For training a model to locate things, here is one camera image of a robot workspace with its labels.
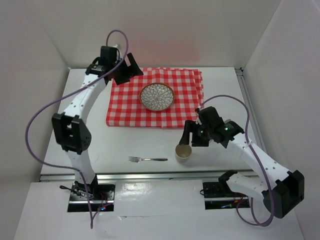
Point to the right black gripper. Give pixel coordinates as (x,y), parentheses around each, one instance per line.
(191,126)

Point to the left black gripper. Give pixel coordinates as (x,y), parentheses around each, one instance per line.
(130,71)

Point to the beige paper cup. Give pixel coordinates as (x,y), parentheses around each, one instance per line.
(182,153)

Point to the floral patterned plate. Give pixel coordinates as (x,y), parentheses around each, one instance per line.
(157,96)

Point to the red white checkered cloth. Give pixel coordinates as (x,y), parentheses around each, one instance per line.
(126,110)

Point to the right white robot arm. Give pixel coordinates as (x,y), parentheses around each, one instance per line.
(280,189)

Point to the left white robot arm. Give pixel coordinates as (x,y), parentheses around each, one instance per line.
(69,127)

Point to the silver fork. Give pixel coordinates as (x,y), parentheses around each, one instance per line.
(136,159)

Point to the aluminium rail front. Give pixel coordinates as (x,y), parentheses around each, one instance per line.
(146,176)

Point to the aluminium rail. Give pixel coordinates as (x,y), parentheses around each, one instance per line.
(146,176)
(253,131)

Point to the aluminium rail right side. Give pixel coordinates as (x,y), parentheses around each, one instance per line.
(253,131)

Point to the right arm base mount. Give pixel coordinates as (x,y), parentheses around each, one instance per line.
(218,196)

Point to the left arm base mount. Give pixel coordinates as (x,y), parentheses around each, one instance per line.
(102,199)

